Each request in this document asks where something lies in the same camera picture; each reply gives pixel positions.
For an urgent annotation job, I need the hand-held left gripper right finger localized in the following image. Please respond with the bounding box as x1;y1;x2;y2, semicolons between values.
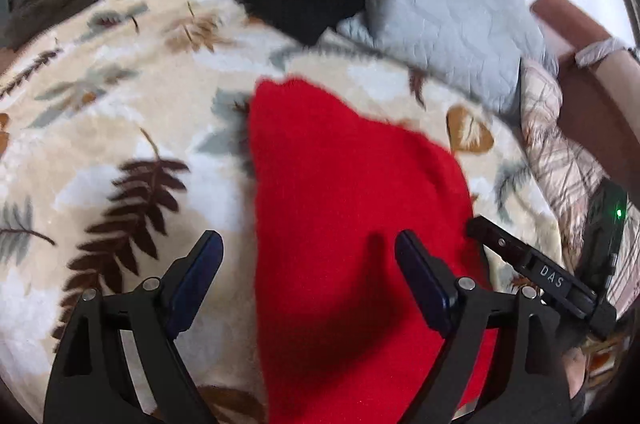
395;230;573;424

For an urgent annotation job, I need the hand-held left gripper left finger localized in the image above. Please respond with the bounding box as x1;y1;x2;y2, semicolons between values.
44;230;224;424

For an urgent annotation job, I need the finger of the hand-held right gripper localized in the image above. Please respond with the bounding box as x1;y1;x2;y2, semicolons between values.
466;216;532;275

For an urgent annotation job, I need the red and blue knit sweater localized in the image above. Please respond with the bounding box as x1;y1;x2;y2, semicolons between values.
247;76;498;424

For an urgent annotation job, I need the reddish brown padded headboard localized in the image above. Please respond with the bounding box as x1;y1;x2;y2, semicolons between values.
530;0;640;205

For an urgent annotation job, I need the leaf print fleece blanket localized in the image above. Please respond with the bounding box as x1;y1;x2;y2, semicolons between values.
0;0;576;424

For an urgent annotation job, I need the clear plastic wrap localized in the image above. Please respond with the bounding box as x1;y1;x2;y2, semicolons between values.
575;38;638;69

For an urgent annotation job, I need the light blue quilted pillow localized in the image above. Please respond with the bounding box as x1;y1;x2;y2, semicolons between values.
337;0;561;115

